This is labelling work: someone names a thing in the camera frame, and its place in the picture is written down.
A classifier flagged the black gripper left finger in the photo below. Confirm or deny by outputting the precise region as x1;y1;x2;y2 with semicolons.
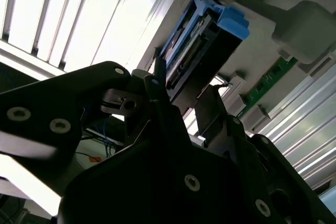
0;57;191;162

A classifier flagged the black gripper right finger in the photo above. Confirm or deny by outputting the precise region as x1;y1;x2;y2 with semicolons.
195;84;336;224

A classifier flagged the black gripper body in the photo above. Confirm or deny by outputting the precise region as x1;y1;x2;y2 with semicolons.
57;139;289;224

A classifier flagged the hard disk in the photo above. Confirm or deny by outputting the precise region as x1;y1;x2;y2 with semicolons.
156;0;250;104

